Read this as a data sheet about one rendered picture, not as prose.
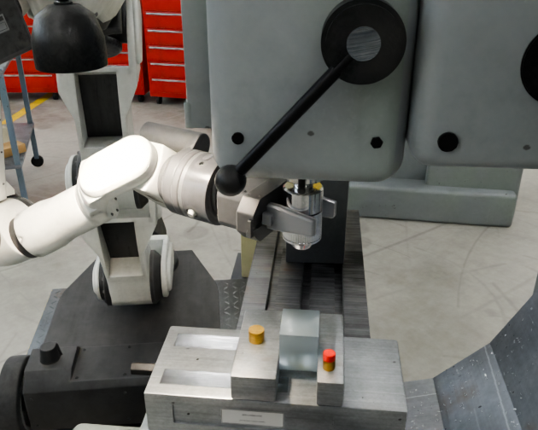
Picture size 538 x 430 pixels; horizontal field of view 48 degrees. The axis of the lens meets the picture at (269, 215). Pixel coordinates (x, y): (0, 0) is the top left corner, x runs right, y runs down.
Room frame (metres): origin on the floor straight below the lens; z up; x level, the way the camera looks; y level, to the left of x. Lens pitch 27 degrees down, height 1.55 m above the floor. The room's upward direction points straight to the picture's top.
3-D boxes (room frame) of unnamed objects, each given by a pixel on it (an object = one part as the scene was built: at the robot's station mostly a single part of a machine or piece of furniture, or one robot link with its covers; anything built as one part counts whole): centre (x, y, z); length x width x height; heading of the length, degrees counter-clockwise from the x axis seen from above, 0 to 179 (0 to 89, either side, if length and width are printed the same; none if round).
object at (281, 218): (0.61, -0.02, 1.23); 0.06 x 0.02 x 0.03; 60
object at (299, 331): (0.67, -0.04, 1.02); 0.06 x 0.05 x 0.06; 174
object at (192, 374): (0.67, -0.01, 0.96); 0.35 x 0.15 x 0.11; 84
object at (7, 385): (1.11, 0.60, 0.50); 0.20 x 0.05 x 0.20; 6
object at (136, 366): (0.69, 0.18, 0.95); 0.04 x 0.02 x 0.02; 84
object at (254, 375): (0.67, 0.01, 1.00); 0.15 x 0.06 x 0.04; 174
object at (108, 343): (1.38, 0.37, 0.59); 0.64 x 0.52 x 0.33; 6
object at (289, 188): (0.64, -0.04, 1.26); 0.05 x 0.05 x 0.01
